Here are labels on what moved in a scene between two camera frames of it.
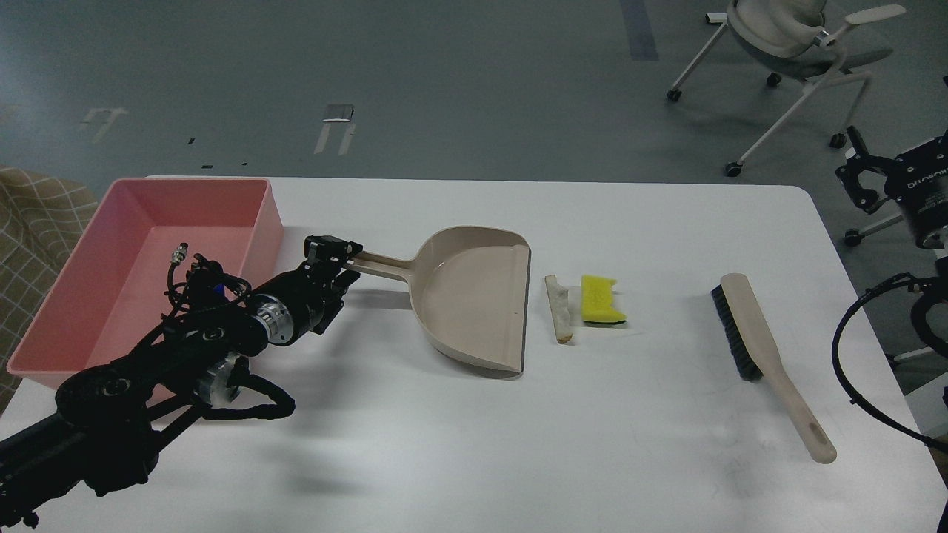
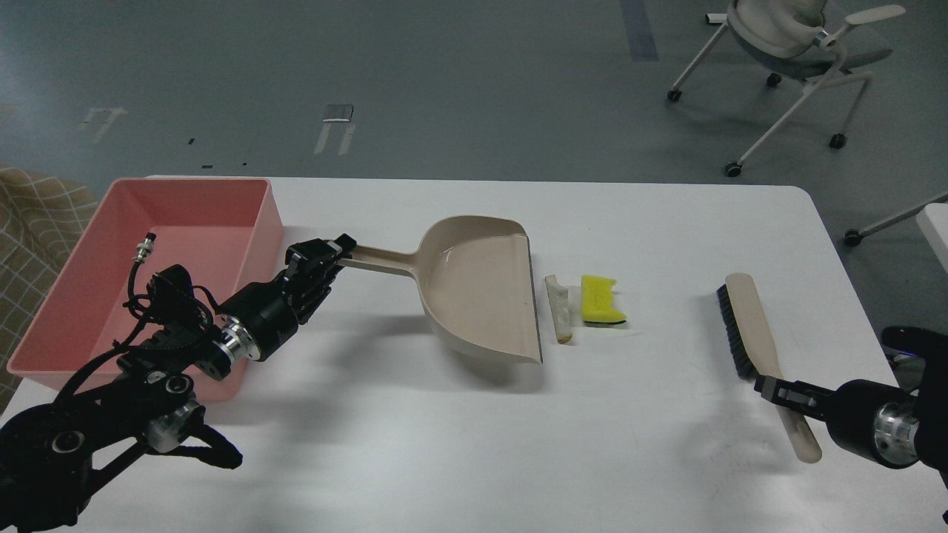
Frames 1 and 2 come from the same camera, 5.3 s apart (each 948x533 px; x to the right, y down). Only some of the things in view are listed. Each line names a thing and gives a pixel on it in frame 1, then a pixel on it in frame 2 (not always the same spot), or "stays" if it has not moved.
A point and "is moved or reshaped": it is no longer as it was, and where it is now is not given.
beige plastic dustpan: [469, 286] is moved or reshaped
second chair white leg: [853, 237] stays
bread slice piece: [558, 300] stays
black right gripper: [917, 179] → [875, 420]
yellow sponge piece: [595, 300] stays
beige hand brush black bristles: [757, 359] stays
